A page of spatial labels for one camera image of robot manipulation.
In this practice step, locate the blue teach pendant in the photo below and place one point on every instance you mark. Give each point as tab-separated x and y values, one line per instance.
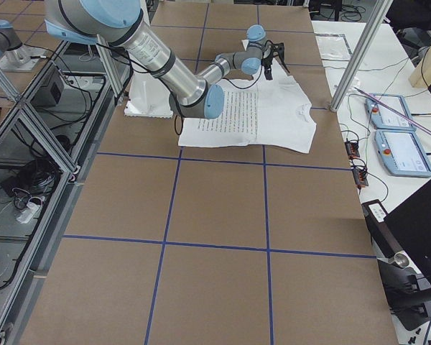
402	154
383	118

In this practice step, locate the upper blue teach pendant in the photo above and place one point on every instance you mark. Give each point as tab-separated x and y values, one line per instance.
383	118

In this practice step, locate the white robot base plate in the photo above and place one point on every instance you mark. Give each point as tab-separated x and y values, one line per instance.
148	97

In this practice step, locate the orange circuit board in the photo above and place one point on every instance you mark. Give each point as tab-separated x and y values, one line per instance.
352	149

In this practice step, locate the black laptop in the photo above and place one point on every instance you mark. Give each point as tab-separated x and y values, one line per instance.
404	238

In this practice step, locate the clear plastic bag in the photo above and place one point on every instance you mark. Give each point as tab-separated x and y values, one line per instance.
333	47

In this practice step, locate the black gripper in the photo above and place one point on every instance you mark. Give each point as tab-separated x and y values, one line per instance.
267	65

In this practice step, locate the lower blue teach pendant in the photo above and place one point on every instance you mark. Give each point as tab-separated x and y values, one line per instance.
402	154

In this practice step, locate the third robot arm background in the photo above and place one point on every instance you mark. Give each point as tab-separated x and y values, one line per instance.
14	55

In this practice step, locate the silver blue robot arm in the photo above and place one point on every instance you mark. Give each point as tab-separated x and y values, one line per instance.
122	24

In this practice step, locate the aluminium frame post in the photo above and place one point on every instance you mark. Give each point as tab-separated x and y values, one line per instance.
367	36

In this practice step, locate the white long-sleeve printed shirt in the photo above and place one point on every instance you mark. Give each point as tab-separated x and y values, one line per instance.
275	112

